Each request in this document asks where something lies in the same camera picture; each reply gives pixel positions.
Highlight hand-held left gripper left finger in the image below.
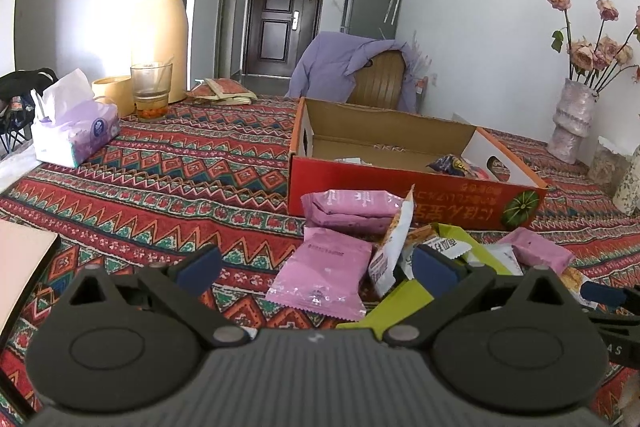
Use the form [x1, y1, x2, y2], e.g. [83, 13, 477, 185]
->
[60, 244, 251, 349]

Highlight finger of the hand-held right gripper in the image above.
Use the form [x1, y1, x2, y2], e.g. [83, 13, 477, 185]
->
[580, 283, 640, 310]

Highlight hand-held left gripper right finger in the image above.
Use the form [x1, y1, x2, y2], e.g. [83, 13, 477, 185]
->
[382, 244, 581, 350]

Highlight red cardboard box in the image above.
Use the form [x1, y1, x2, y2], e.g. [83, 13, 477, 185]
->
[287, 97, 551, 230]

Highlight patterned red tablecloth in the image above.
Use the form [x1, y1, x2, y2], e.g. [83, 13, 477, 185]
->
[0, 94, 640, 427]

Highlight dark purple snack packet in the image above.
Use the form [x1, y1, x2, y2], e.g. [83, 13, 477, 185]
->
[427, 155, 468, 176]

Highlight small floral vase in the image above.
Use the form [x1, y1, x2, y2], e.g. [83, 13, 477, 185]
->
[612, 152, 640, 215]

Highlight glass jar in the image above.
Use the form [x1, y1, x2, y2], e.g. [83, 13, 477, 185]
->
[587, 136, 633, 198]

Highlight folded cloth mat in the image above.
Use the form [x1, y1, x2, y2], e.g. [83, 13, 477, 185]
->
[187, 86, 258, 106]

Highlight purple tissue pack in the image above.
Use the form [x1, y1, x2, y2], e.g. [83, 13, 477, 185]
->
[30, 68, 122, 168]

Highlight pink textured vase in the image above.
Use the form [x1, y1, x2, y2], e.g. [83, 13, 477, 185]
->
[546, 78, 600, 165]

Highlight beige notebook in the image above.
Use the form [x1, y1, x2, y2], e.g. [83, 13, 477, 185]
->
[0, 219, 62, 333]

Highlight red label tan sachet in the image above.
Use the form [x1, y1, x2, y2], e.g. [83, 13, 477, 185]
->
[204, 78, 247, 100]

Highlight clear glass cup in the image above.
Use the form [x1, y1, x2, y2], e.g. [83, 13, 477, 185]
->
[130, 62, 173, 122]

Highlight wooden chair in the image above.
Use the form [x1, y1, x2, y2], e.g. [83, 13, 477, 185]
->
[346, 51, 407, 110]

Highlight yellow thermos jug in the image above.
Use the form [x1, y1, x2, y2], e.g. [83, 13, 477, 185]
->
[131, 0, 190, 105]

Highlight dark brown entrance door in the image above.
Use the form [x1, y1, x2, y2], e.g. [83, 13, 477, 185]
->
[243, 0, 329, 80]

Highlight dried pink roses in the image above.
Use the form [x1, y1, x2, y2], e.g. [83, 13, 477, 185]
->
[545, 0, 640, 95]

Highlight black bag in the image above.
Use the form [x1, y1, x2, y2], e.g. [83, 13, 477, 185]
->
[0, 68, 60, 152]

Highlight white interior door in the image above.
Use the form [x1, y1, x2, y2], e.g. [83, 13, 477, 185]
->
[216, 0, 246, 80]

